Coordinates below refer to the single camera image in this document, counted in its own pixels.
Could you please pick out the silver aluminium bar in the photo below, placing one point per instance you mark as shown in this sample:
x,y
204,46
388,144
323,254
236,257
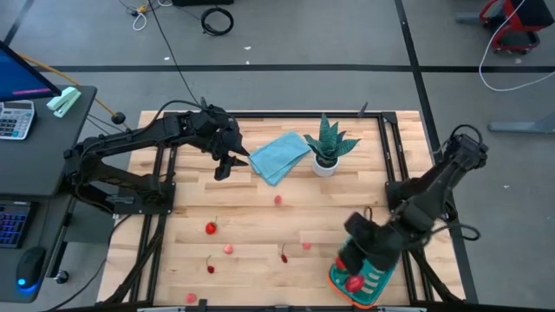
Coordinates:
x,y
401,309
162,309

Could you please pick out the light blue folded cloth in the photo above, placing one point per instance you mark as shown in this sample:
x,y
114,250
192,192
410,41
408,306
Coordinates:
x,y
277,156

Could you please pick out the black frame clamp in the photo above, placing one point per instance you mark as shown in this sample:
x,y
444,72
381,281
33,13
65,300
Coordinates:
x,y
202,304

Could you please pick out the red and black cart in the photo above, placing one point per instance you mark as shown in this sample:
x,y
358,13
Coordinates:
x,y
516,26

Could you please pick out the mint green stapler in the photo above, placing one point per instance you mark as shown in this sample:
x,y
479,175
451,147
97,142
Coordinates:
x,y
64,101

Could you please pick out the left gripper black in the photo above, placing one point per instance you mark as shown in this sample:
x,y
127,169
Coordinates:
x,y
217,134

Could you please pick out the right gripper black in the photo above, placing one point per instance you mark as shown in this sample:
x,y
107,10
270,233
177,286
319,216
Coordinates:
x,y
373,236

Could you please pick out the black floor box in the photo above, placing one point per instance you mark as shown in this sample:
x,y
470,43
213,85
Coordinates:
x,y
204,2

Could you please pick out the small red toy strawberry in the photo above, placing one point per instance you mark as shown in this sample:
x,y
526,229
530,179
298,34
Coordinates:
x,y
211,228

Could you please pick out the red toy pepper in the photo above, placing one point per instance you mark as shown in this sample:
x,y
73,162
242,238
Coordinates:
x,y
354,284

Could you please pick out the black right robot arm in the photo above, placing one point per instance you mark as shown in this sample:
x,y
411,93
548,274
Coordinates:
x,y
438,182

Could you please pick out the black caster wheel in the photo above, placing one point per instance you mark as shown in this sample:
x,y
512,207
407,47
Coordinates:
x,y
62,277

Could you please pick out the black desk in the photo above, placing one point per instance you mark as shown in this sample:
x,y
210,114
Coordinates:
x,y
43,160

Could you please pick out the black computer mouse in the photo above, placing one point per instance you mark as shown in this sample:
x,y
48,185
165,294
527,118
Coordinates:
x,y
31,268

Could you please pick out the grey desk calculator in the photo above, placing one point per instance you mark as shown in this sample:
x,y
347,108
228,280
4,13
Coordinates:
x,y
15,119

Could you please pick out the dark keyboard tray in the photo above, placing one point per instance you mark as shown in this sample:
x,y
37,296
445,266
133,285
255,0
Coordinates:
x,y
52,234

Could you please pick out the green spiky succulent plant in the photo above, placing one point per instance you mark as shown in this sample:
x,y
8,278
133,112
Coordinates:
x,y
329,141

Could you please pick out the dark red toy cherry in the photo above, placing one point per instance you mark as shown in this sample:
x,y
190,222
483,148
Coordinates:
x,y
284,258
210,269

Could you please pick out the computer monitor blue screen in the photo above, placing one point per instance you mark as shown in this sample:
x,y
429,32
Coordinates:
x,y
21,78

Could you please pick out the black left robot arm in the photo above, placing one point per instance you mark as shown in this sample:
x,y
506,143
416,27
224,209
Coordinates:
x,y
130,134

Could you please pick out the black round knob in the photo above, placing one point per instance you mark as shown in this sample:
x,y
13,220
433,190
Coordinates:
x,y
118,118

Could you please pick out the black computer keyboard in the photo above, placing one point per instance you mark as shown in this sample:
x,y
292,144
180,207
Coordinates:
x,y
13,225

